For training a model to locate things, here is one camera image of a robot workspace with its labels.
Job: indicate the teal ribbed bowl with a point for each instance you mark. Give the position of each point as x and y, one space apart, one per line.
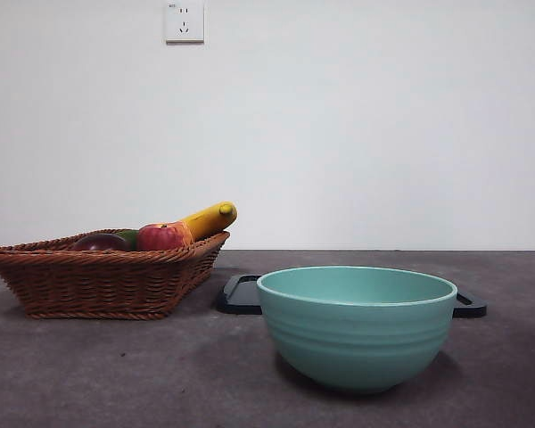
356 343

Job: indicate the dark purple plum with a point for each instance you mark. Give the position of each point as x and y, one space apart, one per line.
100 243

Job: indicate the yellow banana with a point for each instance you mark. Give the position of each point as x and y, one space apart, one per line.
209 218

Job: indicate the orange fruit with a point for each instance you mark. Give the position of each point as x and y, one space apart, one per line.
186 232

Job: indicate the black rectangular tray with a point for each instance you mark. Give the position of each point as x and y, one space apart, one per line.
238 298

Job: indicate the red apple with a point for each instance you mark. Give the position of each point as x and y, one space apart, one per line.
158 238

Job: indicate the green fruit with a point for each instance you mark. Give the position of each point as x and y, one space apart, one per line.
130 238

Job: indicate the brown wicker basket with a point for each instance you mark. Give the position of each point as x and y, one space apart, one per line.
98 285

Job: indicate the white wall socket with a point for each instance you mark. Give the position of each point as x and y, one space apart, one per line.
184 22

